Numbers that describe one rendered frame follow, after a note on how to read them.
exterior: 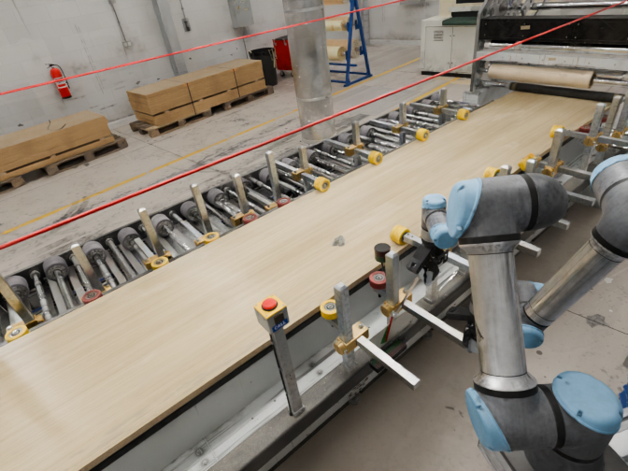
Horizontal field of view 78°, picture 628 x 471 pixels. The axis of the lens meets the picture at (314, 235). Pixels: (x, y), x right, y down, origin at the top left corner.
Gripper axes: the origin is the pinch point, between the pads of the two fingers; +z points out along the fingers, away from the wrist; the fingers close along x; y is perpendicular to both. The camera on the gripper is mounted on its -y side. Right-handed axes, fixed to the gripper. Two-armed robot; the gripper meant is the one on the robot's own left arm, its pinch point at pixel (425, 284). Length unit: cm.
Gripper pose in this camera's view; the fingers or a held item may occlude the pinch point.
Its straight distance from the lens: 148.7
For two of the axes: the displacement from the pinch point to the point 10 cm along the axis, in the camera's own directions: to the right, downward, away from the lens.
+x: -6.3, -3.8, 6.8
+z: 1.2, 8.2, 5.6
